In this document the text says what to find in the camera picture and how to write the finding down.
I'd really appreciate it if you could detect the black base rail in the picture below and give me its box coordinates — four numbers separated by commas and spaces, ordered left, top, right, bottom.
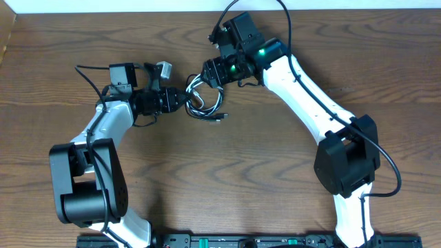
76, 233, 423, 248

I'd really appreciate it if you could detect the white usb cable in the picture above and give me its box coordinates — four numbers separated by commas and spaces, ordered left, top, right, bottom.
185, 74, 225, 120

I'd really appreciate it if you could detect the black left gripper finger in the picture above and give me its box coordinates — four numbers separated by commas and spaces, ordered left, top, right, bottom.
175, 88, 190, 101
175, 99, 189, 111

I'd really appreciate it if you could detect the cardboard panel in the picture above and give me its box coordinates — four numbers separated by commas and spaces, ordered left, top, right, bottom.
0, 0, 17, 63

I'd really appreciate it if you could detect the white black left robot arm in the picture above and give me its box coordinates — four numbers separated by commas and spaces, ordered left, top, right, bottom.
49, 61, 189, 247

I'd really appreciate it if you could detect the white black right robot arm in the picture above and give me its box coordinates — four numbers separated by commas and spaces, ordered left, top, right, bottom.
202, 12, 380, 247

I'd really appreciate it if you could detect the black usb cable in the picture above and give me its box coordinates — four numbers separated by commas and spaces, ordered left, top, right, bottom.
184, 72, 229, 124

